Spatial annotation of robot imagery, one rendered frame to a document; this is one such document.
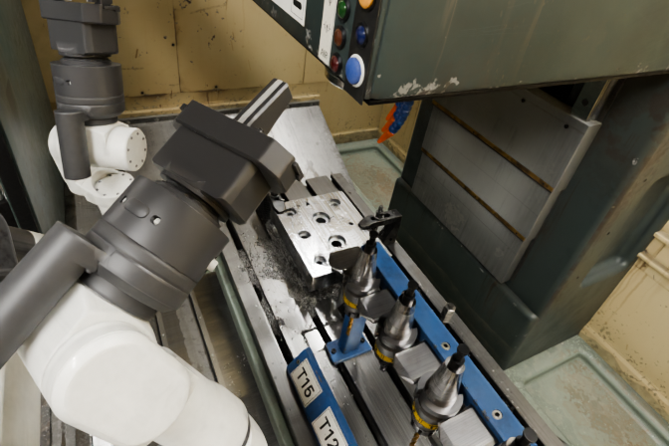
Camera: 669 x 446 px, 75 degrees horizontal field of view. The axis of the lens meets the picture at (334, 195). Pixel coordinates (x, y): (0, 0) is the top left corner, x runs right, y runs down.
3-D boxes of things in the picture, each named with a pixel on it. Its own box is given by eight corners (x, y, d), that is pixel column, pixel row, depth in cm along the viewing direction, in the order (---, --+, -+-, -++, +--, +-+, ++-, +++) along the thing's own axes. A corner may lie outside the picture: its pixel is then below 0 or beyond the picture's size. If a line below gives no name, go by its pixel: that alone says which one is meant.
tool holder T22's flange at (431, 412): (464, 419, 60) (470, 410, 58) (424, 427, 58) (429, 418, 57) (445, 376, 64) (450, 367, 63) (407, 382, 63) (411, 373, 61)
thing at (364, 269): (378, 285, 74) (387, 257, 70) (353, 289, 72) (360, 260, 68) (369, 266, 77) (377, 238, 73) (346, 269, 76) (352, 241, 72)
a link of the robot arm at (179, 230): (287, 132, 31) (179, 272, 28) (314, 194, 40) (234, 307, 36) (167, 77, 36) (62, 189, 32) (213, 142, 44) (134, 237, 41)
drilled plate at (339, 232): (311, 291, 107) (313, 278, 104) (270, 217, 127) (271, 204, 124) (388, 268, 117) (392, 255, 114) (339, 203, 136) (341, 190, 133)
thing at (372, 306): (366, 327, 69) (367, 324, 68) (350, 302, 72) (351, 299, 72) (403, 314, 72) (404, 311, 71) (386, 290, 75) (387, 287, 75)
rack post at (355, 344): (334, 365, 96) (354, 275, 78) (323, 345, 100) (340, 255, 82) (371, 350, 101) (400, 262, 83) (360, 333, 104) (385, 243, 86)
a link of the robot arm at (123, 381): (119, 318, 27) (223, 396, 36) (67, 265, 33) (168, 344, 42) (27, 410, 24) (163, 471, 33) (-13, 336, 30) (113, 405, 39)
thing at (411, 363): (405, 388, 61) (406, 385, 61) (385, 357, 65) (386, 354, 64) (444, 371, 64) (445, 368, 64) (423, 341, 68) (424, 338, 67)
